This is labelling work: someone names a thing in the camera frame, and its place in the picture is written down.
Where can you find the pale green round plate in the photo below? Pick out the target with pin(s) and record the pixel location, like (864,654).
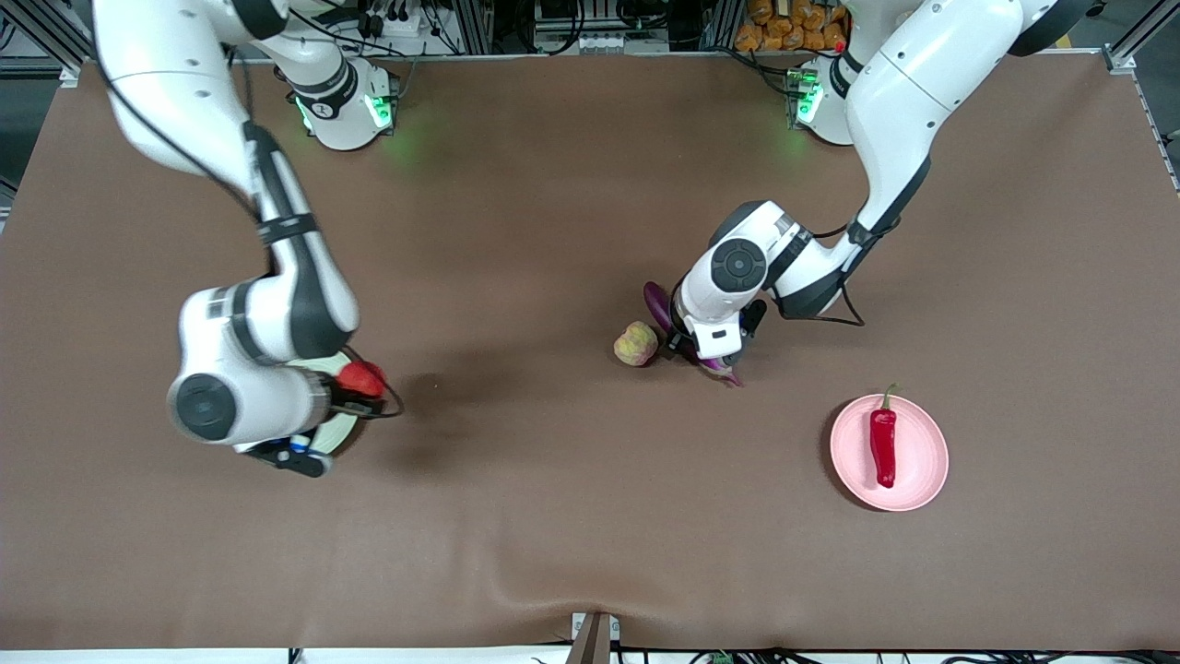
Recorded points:
(339,433)

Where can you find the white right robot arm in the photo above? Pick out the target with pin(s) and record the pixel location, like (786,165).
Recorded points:
(175,83)

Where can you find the orange packaged goods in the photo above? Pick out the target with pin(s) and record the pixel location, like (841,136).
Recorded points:
(784,23)

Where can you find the purple eggplant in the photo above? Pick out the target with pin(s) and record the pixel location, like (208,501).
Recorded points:
(656,304)

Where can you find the yellow-green apple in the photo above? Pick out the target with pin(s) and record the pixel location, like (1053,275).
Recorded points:
(636,343)

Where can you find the aluminium frame post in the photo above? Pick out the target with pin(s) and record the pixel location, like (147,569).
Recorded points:
(1138,37)

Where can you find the metal mount bracket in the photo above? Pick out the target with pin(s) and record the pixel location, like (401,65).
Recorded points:
(595,638)

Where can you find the brown table cloth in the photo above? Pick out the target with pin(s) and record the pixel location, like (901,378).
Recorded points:
(553,516)

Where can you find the red chili pepper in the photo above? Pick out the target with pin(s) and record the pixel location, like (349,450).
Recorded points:
(883,443)

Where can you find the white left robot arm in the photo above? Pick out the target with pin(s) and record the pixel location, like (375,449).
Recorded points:
(899,111)

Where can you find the red apple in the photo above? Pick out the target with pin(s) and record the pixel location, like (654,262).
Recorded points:
(361,378)

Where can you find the pink round plate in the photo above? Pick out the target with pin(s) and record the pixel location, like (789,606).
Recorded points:
(917,452)

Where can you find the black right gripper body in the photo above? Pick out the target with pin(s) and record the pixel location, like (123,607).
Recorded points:
(344,397)

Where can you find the white power strip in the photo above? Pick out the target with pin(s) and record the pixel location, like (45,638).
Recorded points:
(392,23)

